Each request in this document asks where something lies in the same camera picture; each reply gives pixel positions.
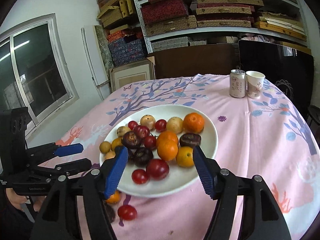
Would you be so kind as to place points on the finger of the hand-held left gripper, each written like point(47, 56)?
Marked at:
point(70, 149)
point(75, 166)

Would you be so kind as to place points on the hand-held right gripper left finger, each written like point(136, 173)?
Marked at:
point(116, 172)

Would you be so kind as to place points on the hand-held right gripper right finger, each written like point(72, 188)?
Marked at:
point(205, 172)

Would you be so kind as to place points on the small yellow-orange fruit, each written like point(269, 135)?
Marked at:
point(116, 143)
point(109, 155)
point(185, 157)
point(113, 197)

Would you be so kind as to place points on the red cherry tomato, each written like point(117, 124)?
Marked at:
point(132, 124)
point(150, 142)
point(140, 176)
point(127, 212)
point(160, 125)

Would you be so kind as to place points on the pale yellow round fruit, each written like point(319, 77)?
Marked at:
point(147, 121)
point(105, 146)
point(123, 130)
point(175, 124)

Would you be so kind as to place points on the dark purple passion fruit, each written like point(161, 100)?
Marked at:
point(111, 212)
point(131, 139)
point(143, 156)
point(190, 140)

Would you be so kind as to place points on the white plate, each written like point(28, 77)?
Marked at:
point(172, 182)

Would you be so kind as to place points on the red plum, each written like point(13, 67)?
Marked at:
point(141, 131)
point(157, 168)

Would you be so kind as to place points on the orange mandarin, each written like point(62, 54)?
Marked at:
point(193, 122)
point(167, 151)
point(167, 135)

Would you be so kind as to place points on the person's left forearm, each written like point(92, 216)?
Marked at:
point(12, 225)

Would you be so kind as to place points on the person's left hand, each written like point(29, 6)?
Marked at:
point(16, 201)

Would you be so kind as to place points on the pink printed tablecloth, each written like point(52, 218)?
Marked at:
point(250, 142)

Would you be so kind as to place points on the white framed window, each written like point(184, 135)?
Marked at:
point(32, 75)

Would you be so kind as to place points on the white leaning board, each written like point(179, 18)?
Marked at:
point(91, 60)

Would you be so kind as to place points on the pale drink can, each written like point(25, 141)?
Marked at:
point(237, 85)

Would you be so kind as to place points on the framed beige board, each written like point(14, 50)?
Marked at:
point(132, 76)

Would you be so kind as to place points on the white paper cup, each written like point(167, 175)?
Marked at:
point(255, 86)

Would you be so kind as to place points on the marble slab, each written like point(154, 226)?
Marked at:
point(102, 47)

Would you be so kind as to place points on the dark brown board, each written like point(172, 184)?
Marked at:
point(195, 60)

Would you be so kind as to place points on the stack of blue patterned boxes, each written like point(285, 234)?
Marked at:
point(127, 50)

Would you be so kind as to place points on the glossy black panel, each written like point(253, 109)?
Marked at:
point(275, 65)

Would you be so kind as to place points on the stack of tan boxes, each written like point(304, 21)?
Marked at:
point(112, 15)

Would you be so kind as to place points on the pink cloth bundle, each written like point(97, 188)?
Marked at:
point(255, 37)

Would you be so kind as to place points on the shelf with stacked boxes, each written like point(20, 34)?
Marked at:
point(170, 25)

